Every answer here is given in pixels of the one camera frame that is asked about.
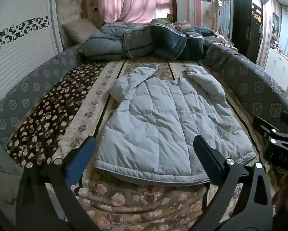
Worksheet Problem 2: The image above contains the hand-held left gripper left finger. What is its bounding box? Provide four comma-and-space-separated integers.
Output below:
15, 136, 103, 231

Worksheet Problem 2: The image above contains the pink curtain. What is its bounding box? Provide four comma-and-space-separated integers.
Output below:
96, 0, 175, 24

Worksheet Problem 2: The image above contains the black tall cabinet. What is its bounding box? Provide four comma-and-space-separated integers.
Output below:
231, 0, 265, 64

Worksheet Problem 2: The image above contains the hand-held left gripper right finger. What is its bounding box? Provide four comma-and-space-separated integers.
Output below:
193, 135, 275, 231

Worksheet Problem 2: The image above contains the white patterned wardrobe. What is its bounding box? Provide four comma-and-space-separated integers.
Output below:
0, 0, 64, 116

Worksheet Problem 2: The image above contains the grey folded quilt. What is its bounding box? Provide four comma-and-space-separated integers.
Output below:
83, 22, 159, 60

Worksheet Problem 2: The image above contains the white low cabinet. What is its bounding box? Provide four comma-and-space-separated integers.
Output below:
264, 47, 288, 92

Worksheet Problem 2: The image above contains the beige pillow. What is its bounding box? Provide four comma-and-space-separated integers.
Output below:
62, 18, 101, 44

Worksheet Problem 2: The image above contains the white standing air conditioner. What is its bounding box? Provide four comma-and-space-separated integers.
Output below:
216, 0, 232, 41

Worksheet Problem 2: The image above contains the grey patterned bed sheet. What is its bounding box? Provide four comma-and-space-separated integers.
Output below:
0, 41, 288, 174

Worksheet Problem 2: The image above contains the white fluffy cushion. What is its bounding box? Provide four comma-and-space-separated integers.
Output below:
55, 0, 83, 32

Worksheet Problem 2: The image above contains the light blue puffer jacket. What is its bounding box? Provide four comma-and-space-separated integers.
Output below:
95, 64, 257, 186

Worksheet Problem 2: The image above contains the pile of colourful clothes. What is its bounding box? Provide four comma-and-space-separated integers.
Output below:
173, 20, 218, 37

